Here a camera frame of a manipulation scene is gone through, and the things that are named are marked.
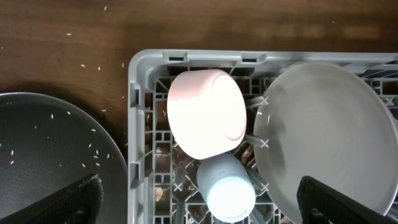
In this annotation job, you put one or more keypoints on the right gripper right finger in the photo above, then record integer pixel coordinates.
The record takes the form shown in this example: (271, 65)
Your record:
(319, 203)

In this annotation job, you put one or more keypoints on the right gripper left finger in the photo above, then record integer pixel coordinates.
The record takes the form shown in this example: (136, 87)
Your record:
(79, 202)

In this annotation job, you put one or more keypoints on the grey plate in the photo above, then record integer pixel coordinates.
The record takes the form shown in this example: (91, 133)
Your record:
(324, 121)

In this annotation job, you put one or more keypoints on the light blue plastic cup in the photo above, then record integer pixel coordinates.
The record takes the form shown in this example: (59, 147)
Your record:
(226, 188)

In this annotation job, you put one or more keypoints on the pink bowl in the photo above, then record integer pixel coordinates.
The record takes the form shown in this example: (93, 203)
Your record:
(206, 113)

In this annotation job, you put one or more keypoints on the grey dishwasher rack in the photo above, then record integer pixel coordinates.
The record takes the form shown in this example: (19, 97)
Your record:
(162, 184)

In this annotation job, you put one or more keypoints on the round black tray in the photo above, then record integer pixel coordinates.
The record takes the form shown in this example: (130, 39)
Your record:
(47, 144)

